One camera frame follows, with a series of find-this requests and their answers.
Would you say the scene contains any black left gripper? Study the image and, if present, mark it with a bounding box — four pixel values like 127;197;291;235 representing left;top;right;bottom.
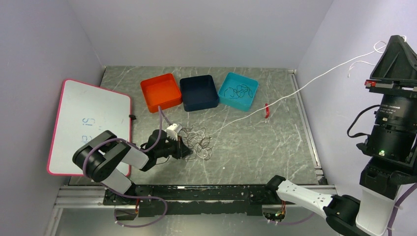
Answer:
155;134;193;159

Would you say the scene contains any white thin cable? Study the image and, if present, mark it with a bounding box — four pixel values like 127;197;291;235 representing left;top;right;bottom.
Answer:
184;35;407;160

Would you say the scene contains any dark brown thin cable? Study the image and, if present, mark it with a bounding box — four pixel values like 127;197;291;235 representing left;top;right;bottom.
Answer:
179;126;214;162

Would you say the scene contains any black thin cable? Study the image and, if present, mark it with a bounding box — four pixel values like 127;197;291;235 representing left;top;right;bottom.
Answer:
223;84;254;99

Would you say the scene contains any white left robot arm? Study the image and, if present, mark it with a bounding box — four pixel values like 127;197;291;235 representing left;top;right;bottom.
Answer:
72;130;193;205

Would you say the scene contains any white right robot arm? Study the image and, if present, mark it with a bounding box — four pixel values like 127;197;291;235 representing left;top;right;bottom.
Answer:
264;35;417;236

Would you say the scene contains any dark blue plastic bin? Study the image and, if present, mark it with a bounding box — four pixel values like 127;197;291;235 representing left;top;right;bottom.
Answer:
179;75;219;112

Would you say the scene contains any orange plastic bin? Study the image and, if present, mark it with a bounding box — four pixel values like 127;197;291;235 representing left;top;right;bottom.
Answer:
140;73;182;113

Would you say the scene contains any teal plastic bin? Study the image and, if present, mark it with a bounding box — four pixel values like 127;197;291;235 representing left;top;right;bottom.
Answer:
217;72;259;112

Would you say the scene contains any red white small card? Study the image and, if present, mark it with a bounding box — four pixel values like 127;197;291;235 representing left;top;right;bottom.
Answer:
265;103;270;118

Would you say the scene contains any pink framed whiteboard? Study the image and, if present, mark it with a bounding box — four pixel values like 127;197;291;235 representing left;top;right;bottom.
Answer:
47;79;132;176

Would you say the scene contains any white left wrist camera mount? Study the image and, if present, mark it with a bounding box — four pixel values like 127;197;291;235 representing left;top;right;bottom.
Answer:
165;123;182;140

